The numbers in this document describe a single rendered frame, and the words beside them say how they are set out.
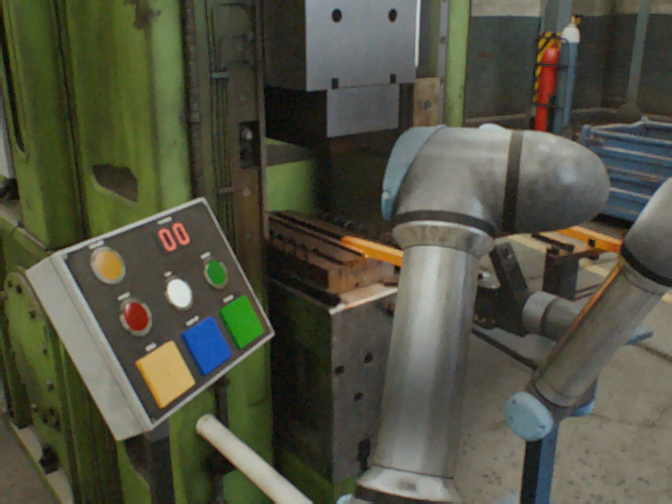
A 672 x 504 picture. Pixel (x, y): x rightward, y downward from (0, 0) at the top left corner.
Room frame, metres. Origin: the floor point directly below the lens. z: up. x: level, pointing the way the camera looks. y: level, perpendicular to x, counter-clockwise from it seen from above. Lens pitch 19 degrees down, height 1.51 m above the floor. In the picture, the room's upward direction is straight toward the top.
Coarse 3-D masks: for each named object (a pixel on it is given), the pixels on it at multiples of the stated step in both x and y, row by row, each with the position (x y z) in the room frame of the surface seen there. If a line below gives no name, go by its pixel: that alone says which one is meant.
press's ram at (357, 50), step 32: (288, 0) 1.42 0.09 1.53; (320, 0) 1.39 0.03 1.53; (352, 0) 1.44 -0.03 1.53; (384, 0) 1.50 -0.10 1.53; (416, 0) 1.56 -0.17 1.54; (288, 32) 1.42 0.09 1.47; (320, 32) 1.39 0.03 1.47; (352, 32) 1.44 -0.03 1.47; (384, 32) 1.50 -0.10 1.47; (416, 32) 1.56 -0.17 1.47; (288, 64) 1.42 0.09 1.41; (320, 64) 1.39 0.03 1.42; (352, 64) 1.45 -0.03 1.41; (384, 64) 1.50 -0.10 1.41
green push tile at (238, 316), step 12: (240, 300) 1.10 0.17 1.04; (228, 312) 1.06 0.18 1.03; (240, 312) 1.09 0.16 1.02; (252, 312) 1.11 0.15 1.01; (228, 324) 1.05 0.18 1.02; (240, 324) 1.07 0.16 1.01; (252, 324) 1.09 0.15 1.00; (240, 336) 1.05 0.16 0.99; (252, 336) 1.07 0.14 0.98; (240, 348) 1.04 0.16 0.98
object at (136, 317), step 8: (128, 304) 0.93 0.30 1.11; (136, 304) 0.94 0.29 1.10; (128, 312) 0.92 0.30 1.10; (136, 312) 0.93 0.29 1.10; (144, 312) 0.94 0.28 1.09; (128, 320) 0.91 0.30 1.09; (136, 320) 0.92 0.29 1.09; (144, 320) 0.93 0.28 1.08; (136, 328) 0.91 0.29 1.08; (144, 328) 0.92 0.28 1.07
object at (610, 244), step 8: (560, 232) 1.64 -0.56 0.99; (568, 232) 1.62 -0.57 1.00; (576, 232) 1.59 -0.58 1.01; (584, 232) 1.58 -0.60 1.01; (592, 232) 1.58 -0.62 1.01; (584, 240) 1.57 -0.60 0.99; (600, 240) 1.53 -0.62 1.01; (608, 240) 1.52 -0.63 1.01; (616, 240) 1.52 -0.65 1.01; (608, 248) 1.51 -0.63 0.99; (616, 248) 1.49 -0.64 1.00
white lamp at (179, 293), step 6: (174, 282) 1.02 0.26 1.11; (180, 282) 1.03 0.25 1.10; (168, 288) 1.00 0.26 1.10; (174, 288) 1.01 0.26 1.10; (180, 288) 1.02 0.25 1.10; (186, 288) 1.03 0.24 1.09; (174, 294) 1.00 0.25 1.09; (180, 294) 1.01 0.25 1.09; (186, 294) 1.02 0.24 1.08; (174, 300) 1.00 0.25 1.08; (180, 300) 1.00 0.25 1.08; (186, 300) 1.01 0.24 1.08
